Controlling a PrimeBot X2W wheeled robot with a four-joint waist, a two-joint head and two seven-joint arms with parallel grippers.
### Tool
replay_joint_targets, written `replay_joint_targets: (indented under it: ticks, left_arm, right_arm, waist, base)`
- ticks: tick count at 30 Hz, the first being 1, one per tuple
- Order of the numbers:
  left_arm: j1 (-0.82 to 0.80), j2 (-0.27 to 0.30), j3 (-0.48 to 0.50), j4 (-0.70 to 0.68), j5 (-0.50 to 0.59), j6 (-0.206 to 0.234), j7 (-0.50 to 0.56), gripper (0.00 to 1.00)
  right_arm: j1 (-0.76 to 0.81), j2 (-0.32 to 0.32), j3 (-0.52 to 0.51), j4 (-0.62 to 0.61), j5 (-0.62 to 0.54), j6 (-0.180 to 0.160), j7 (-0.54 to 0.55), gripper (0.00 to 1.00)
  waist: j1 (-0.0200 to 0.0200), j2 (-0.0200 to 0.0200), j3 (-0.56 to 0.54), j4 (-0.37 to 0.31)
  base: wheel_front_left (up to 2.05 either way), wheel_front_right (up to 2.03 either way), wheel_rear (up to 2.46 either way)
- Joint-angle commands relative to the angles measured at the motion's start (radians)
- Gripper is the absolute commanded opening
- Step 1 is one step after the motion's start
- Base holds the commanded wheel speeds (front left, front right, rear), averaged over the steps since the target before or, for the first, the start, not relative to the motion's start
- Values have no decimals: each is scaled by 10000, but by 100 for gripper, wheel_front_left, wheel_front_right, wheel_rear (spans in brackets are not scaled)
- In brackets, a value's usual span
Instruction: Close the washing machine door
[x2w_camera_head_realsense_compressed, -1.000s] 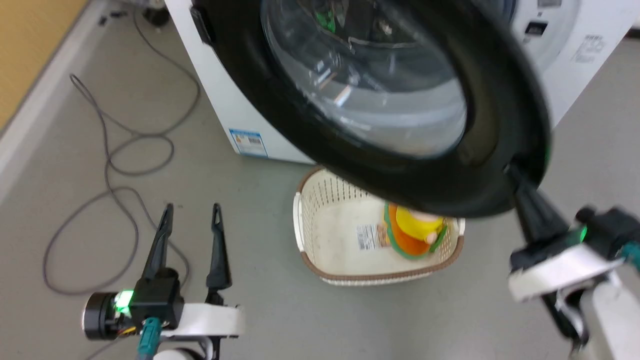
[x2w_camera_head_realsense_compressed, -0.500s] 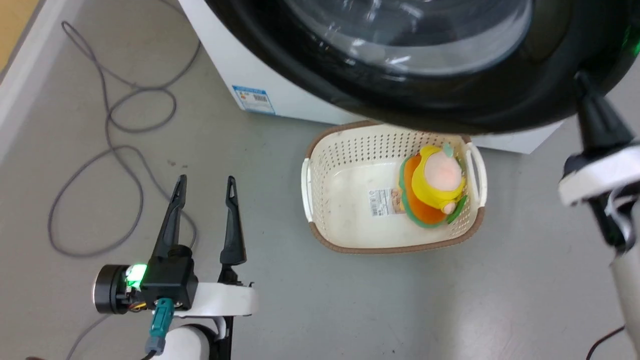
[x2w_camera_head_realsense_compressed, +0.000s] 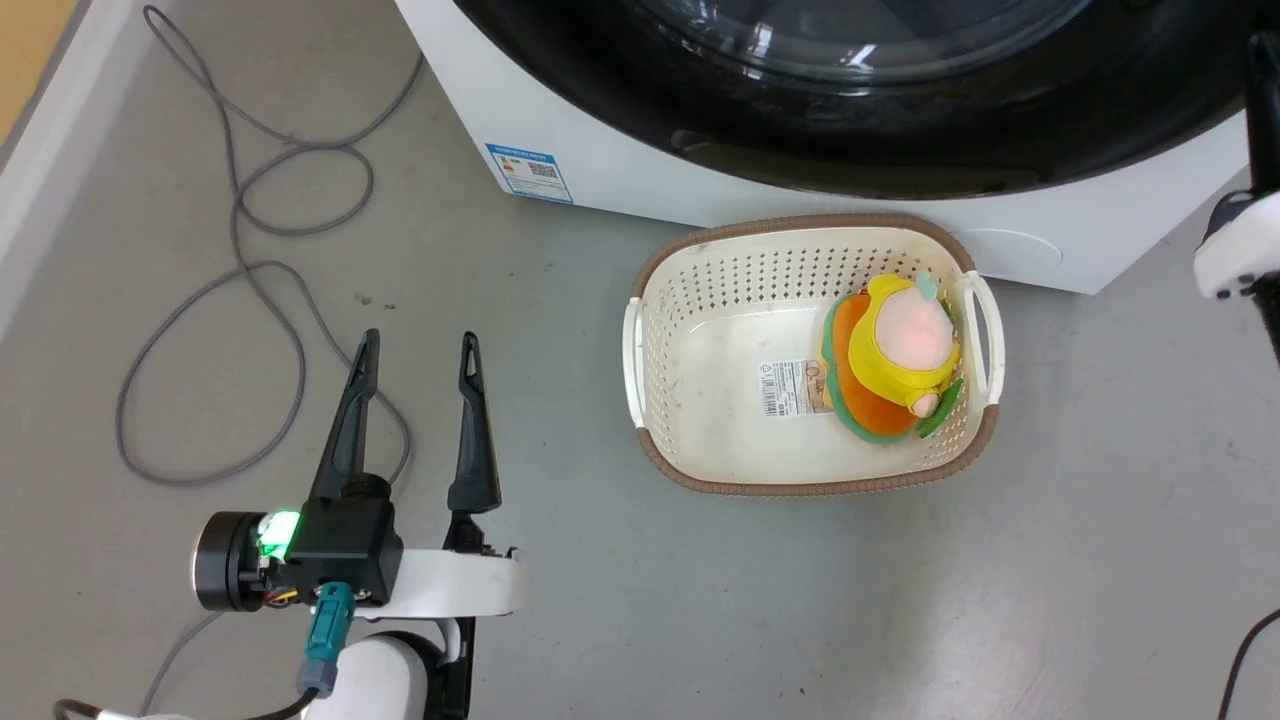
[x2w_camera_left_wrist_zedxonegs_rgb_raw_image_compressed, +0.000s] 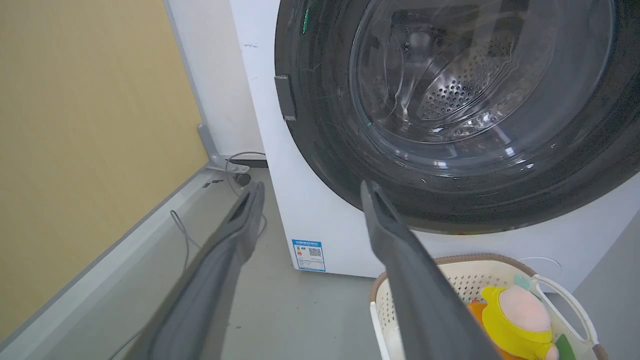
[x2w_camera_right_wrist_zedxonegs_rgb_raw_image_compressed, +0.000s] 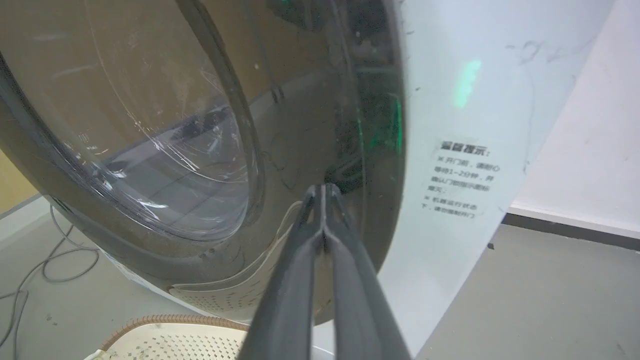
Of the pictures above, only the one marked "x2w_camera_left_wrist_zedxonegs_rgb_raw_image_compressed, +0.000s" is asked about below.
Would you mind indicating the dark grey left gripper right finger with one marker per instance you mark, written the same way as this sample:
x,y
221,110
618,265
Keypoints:
x,y
425,300

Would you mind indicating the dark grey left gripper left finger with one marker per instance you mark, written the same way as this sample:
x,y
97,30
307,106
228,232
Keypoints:
x,y
200,295

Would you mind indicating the round dark washing machine door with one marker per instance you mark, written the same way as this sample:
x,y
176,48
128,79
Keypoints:
x,y
450,100

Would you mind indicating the white washing machine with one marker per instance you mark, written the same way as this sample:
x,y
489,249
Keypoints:
x,y
320,210

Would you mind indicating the white plastic laundry basket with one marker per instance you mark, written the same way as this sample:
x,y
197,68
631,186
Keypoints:
x,y
460,285

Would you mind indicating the yellow and pink plush doll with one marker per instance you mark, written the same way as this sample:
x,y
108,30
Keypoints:
x,y
520,320

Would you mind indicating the blue energy label sticker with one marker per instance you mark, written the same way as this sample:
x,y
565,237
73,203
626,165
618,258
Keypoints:
x,y
308,255

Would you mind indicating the grey metal partition foot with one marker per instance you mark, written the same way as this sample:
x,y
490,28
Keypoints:
x,y
212,150

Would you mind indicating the green toy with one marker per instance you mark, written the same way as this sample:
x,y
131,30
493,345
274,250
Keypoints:
x,y
565,347

